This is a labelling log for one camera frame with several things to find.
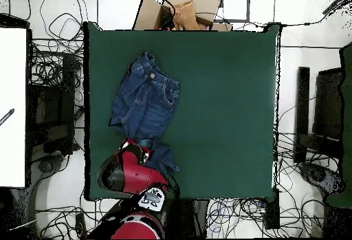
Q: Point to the blue denim jeans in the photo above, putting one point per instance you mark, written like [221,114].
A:
[145,105]

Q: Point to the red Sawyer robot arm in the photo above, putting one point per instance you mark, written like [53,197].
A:
[132,176]

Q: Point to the black flat panel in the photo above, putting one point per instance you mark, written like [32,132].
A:
[328,105]

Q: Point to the black equipment rack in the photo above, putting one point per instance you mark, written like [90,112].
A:
[55,108]

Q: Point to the dark green table cloth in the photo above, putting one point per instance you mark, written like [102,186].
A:
[220,113]

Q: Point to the black power strip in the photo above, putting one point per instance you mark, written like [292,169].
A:
[81,226]

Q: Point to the black strip with white print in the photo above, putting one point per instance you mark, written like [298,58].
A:
[7,116]

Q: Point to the white board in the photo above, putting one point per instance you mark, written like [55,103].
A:
[12,99]

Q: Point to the brown cardboard box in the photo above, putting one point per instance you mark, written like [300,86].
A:
[148,14]

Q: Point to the tan cloth in box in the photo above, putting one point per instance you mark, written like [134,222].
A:
[185,15]

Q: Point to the black table leg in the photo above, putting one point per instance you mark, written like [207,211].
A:
[272,212]

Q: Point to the dark green cloth sheet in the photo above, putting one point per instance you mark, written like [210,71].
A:
[347,141]

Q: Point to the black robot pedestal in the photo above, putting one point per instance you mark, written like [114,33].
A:
[189,218]

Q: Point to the black upright post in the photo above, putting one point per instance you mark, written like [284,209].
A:
[302,108]

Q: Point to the dark metal frame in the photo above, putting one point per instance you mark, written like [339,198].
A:
[248,6]

